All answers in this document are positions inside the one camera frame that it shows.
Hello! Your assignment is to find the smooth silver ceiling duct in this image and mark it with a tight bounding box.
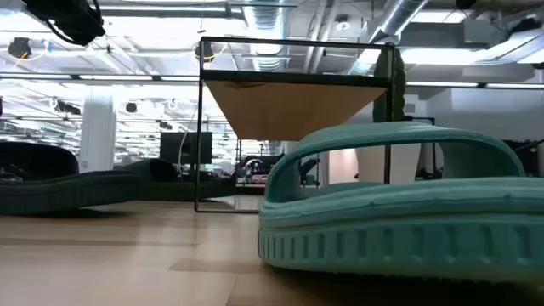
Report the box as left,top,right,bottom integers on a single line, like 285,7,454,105
348,0,429,76

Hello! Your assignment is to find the corrugated silver ceiling duct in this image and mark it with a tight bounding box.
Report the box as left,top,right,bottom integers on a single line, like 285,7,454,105
242,0,285,72

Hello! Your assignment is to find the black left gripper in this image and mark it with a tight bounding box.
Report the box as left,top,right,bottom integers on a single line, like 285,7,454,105
23,0,106,47

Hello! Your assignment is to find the black ceiling device yellow cable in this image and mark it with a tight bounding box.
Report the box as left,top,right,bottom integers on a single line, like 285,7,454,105
7,37,33,60
194,41,214,63

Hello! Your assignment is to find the black slide sandal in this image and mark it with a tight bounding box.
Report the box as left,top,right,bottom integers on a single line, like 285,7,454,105
0,141,148,217
127,157,237,202

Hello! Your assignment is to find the white pillar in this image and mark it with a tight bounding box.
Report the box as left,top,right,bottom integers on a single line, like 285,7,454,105
78,91,117,173

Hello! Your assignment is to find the black background cabinet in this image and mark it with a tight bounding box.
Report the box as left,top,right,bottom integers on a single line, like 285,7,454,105
501,139,544,176

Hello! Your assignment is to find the green cactus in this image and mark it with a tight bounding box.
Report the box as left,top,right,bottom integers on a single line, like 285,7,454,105
372,42,408,124

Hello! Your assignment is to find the black background monitor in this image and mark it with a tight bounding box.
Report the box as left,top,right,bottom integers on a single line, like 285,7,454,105
160,132,213,165

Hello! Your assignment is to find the green slide sandal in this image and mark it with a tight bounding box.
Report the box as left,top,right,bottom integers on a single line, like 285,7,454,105
258,121,544,282

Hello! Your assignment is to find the wooden shelf with black frame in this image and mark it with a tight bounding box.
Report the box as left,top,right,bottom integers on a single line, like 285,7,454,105
194,36,397,214

